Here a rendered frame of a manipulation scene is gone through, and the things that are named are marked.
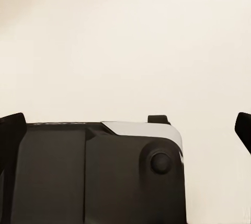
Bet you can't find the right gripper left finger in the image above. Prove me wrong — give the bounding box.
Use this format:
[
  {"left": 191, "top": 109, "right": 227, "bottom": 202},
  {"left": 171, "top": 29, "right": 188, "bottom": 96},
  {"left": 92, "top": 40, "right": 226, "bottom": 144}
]
[{"left": 0, "top": 112, "right": 27, "bottom": 175}]

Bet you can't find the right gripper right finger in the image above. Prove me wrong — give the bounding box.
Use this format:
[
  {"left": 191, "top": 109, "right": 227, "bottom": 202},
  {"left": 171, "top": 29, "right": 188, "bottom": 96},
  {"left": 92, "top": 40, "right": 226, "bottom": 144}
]
[{"left": 234, "top": 112, "right": 251, "bottom": 153}]

